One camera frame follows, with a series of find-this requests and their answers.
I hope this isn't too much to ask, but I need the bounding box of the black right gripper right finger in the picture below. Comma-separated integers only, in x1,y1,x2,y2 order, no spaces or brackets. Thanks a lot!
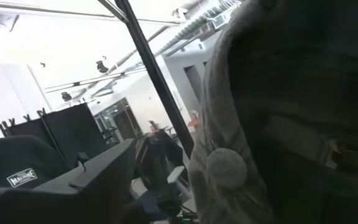
271,167,358,224

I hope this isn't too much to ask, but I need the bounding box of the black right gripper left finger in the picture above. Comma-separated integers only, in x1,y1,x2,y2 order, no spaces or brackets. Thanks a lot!
0,138,137,224

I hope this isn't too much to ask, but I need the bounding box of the dark grey cap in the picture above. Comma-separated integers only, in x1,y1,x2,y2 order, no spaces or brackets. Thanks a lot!
188,0,358,224

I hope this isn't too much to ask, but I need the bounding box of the black partition panel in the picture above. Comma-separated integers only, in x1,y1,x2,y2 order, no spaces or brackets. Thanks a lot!
0,102,107,170

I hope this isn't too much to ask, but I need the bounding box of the person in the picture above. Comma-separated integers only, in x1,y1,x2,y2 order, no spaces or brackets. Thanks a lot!
139,120,185,191
187,110,202,132
0,89,70,190

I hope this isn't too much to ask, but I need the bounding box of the black frame post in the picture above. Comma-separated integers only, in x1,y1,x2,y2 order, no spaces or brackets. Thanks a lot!
114,0,196,160

